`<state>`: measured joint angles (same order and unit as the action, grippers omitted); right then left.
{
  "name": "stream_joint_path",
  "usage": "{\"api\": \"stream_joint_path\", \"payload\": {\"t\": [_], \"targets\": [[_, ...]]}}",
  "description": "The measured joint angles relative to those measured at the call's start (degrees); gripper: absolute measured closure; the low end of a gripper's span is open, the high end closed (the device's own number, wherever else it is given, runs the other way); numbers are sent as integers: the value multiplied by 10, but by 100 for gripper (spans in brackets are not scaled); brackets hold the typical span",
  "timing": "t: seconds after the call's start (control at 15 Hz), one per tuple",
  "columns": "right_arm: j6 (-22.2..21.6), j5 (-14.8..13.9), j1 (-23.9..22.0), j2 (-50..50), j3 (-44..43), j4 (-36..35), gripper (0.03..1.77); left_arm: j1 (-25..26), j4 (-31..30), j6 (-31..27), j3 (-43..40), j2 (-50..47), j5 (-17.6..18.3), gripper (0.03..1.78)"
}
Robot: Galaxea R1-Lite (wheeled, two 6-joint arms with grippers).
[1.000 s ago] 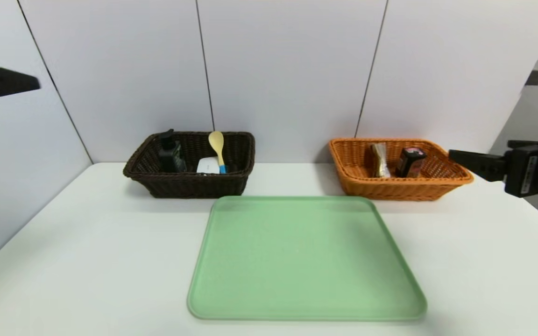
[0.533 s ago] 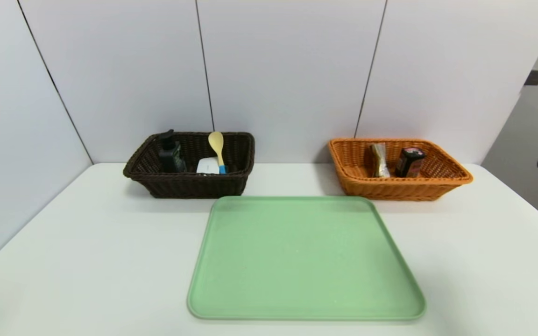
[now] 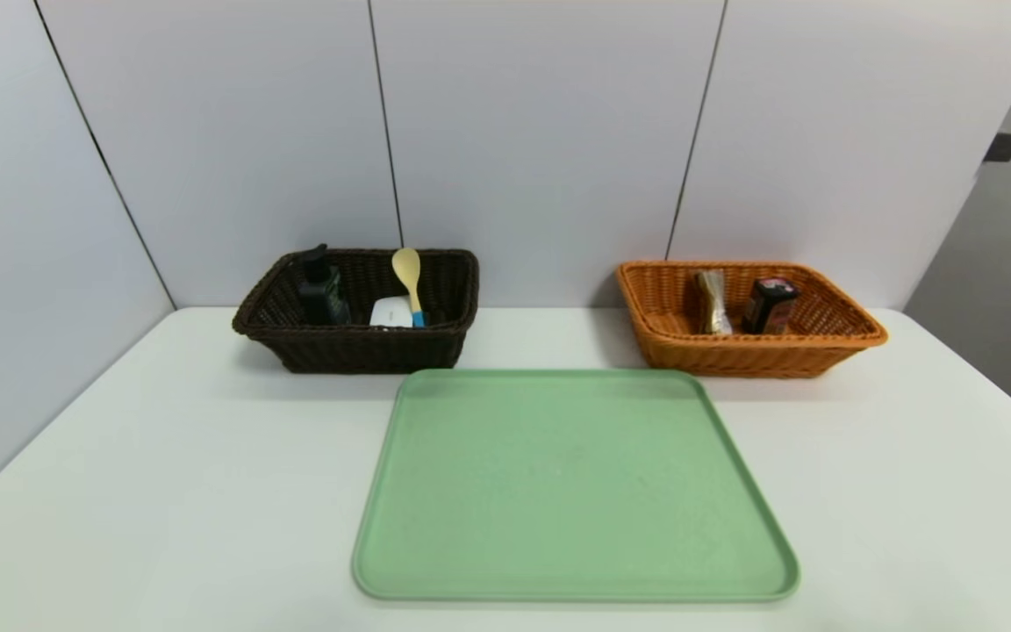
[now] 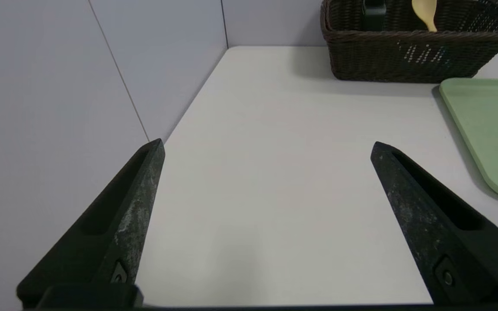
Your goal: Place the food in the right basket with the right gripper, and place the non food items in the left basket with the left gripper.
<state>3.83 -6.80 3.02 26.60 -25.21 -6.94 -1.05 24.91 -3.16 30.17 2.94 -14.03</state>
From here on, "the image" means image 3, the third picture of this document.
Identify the white pencil case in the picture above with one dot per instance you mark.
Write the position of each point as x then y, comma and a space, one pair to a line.
391, 312

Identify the dark grey bottle black cap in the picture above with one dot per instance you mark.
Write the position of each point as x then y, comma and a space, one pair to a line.
321, 294

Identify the gold chocolates clear wrapper pack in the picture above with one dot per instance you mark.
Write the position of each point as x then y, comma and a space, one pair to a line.
713, 303

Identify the small black box pink top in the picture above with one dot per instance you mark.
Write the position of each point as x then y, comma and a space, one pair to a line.
769, 305

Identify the dark brown wicker basket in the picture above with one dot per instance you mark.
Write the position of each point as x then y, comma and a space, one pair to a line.
356, 351

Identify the orange wicker basket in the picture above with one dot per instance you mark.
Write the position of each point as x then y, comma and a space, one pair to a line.
734, 355

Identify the green plastic tray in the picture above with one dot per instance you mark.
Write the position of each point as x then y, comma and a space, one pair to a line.
576, 491

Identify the dark wall fixture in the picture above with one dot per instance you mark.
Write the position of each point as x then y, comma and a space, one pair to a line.
1003, 147

